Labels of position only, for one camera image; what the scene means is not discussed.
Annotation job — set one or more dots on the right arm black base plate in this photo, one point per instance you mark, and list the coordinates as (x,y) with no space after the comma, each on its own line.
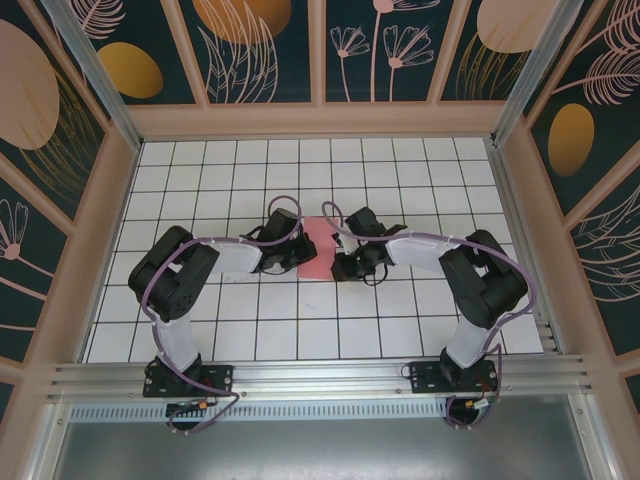
(425,377)

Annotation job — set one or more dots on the aluminium side rail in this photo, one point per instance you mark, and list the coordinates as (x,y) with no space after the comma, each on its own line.
(520,240)

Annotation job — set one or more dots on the grey metal sheet panel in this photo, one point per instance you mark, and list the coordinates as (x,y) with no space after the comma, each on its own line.
(320,450)

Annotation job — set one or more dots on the long aluminium mounting rail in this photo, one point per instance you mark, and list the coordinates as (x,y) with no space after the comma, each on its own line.
(320,375)

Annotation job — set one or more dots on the pink square paper sheet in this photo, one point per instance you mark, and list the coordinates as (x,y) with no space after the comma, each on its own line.
(317,250)

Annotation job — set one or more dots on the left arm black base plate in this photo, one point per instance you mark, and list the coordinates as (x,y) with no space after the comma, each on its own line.
(220,375)

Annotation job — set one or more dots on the aluminium frame post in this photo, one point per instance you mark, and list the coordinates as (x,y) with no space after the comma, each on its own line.
(536,75)
(98,85)

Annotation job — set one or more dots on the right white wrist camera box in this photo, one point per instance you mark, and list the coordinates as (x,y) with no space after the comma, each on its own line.
(345,242)

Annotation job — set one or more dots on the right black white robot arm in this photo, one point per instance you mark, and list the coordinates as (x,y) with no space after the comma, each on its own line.
(485,280)

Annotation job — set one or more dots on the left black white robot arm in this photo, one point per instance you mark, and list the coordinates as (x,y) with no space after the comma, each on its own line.
(175,275)

